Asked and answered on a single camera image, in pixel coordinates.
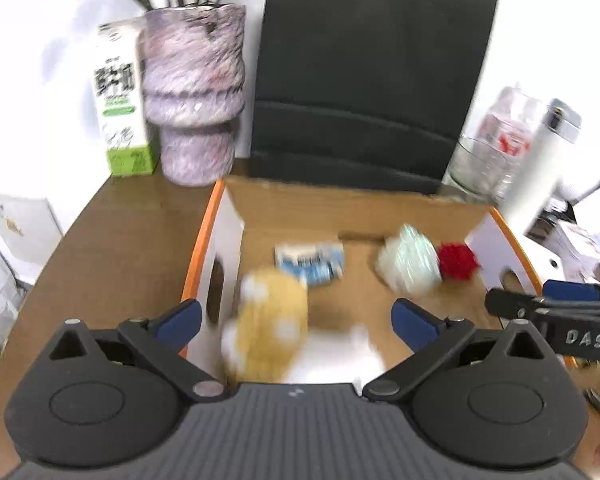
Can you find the clear glass bowl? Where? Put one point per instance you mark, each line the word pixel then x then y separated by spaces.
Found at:
pixel 477 167

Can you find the wooden desktop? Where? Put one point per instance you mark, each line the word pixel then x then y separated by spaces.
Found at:
pixel 110 245

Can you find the stack of white papers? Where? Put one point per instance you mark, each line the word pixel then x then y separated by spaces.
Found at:
pixel 587 250

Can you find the red pompom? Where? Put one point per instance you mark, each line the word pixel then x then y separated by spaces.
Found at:
pixel 457 260

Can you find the red cardboard box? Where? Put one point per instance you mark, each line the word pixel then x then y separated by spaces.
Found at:
pixel 300 210

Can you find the yellow plush toy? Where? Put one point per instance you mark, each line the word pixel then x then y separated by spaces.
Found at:
pixel 272 315

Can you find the clear red label water bottle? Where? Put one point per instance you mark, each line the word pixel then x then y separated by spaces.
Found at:
pixel 510 120

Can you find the papers on left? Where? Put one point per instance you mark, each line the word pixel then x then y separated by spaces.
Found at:
pixel 17 225

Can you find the purple marbled vase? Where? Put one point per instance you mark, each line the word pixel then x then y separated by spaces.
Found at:
pixel 195 90

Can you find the black paper bag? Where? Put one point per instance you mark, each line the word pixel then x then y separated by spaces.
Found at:
pixel 370 70

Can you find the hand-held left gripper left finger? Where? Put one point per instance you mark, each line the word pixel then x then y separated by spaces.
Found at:
pixel 180 317

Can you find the white thermos bottle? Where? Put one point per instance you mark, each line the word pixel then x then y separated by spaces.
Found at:
pixel 537 170

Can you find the white green milk carton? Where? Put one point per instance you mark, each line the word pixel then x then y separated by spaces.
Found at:
pixel 122 105

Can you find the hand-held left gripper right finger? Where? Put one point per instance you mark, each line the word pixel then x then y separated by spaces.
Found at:
pixel 412 327

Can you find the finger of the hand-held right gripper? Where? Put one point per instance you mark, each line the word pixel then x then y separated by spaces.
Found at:
pixel 515 304
pixel 580 291

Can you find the blue white packet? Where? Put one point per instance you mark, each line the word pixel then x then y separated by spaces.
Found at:
pixel 310 260

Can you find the white green crumpled ball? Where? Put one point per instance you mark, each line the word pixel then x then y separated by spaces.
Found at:
pixel 410 260

